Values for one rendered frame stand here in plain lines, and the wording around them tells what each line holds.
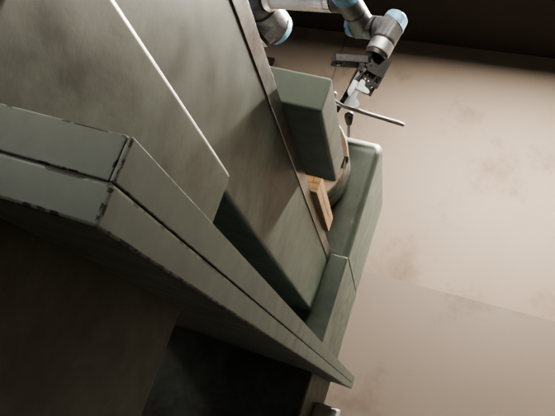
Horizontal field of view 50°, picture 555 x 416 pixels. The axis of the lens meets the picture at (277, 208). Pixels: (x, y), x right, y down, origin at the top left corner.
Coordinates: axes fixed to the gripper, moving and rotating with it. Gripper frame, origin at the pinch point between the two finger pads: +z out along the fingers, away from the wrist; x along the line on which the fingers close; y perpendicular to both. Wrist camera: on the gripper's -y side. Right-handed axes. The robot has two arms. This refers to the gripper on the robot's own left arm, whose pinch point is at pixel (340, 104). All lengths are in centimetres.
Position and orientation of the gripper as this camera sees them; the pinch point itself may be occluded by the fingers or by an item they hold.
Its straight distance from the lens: 184.6
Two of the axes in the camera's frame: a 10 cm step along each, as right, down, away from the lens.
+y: 8.6, 5.0, 0.4
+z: -4.9, 8.5, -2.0
